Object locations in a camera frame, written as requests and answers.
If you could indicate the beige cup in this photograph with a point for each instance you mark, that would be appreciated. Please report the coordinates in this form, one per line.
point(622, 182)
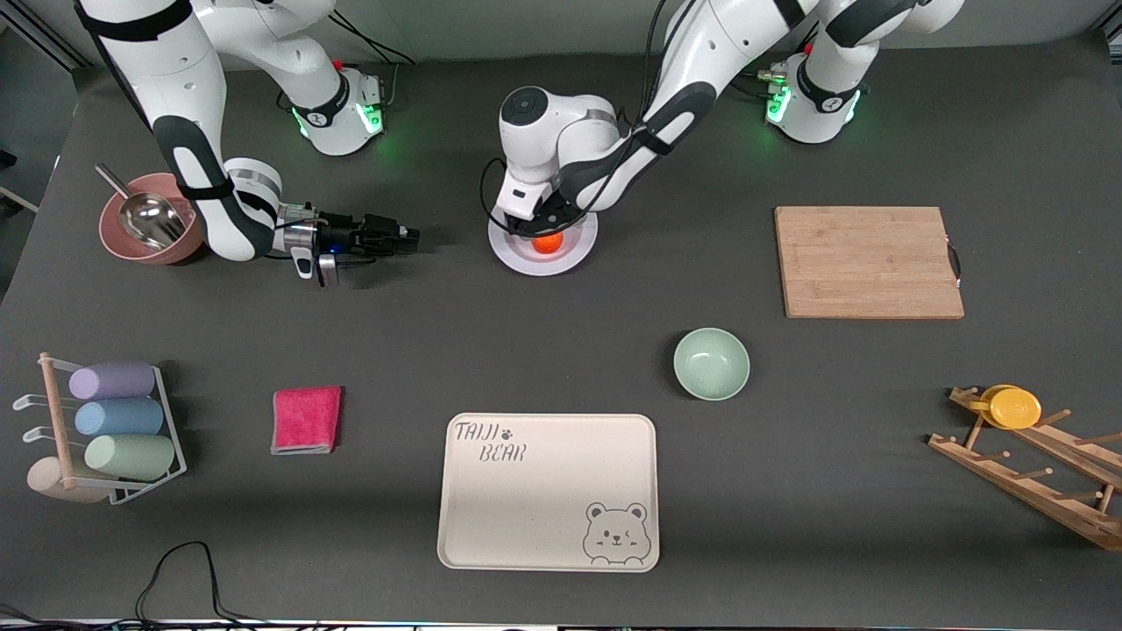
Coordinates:
point(48, 480)

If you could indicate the metal scoop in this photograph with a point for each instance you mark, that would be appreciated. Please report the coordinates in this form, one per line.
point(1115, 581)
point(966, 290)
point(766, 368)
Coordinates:
point(149, 219)

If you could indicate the green cup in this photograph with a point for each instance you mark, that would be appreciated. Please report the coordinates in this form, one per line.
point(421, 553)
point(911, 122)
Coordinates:
point(131, 456)

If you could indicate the pink folded cloth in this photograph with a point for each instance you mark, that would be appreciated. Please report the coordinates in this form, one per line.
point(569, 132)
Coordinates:
point(307, 421)

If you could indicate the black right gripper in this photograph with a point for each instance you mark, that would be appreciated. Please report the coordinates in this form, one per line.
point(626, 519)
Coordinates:
point(340, 237)

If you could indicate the yellow cup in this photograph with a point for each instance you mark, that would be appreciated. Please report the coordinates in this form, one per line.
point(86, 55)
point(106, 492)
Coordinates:
point(1015, 408)

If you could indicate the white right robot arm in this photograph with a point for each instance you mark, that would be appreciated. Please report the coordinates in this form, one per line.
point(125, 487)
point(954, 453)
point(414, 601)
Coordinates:
point(175, 70)

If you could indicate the pink bowl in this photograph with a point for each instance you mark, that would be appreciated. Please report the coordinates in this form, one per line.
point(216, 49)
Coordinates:
point(118, 241)

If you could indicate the wooden peg drying rack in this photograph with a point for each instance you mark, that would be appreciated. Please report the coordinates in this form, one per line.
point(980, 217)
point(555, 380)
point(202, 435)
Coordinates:
point(1034, 491)

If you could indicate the black frame bar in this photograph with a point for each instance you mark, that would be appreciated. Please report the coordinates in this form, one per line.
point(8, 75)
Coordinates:
point(61, 46)

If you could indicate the orange fruit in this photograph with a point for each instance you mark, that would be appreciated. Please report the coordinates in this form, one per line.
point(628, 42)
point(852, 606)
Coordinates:
point(547, 244)

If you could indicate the light green bowl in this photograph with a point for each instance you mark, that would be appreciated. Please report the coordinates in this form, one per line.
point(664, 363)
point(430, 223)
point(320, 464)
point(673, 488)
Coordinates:
point(712, 364)

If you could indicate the beige bear print tray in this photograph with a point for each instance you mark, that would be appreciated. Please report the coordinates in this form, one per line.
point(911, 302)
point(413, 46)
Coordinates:
point(543, 499)

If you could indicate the wooden cutting board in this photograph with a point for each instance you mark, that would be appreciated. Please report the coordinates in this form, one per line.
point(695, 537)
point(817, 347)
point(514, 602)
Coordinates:
point(868, 263)

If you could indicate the blue cup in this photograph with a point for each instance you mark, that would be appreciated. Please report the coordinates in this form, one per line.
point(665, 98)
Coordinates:
point(118, 417)

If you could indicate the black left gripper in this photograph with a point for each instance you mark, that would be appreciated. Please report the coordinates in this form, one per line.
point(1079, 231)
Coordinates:
point(556, 213)

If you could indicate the white round plate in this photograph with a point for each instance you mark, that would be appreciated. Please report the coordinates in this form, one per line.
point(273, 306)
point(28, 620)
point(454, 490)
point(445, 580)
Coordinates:
point(574, 254)

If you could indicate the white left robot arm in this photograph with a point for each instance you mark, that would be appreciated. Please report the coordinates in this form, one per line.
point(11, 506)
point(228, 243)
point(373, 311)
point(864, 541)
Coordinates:
point(701, 53)

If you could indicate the purple cup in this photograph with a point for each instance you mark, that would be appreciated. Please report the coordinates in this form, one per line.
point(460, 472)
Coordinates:
point(114, 380)

